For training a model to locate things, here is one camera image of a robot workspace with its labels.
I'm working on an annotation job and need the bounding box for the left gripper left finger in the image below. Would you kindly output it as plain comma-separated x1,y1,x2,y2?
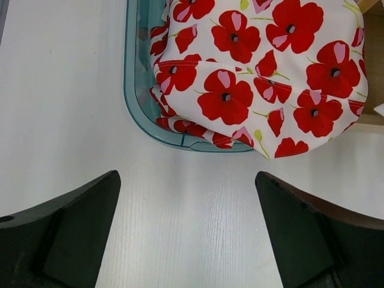
1,170,121,287

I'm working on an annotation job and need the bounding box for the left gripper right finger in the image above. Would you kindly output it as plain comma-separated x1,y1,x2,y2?
255,172,383,287

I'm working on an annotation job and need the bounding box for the white red poppy skirt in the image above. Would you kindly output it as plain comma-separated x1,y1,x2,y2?
149,1,368,159

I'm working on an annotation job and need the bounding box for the wooden clothes rack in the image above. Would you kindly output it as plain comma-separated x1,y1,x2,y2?
353,1,383,134

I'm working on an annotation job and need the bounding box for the white ruffled garment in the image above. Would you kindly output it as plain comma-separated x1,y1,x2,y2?
373,104,384,117

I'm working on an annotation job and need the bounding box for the teal plastic basin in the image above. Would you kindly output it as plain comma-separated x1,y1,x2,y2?
124,1,251,153

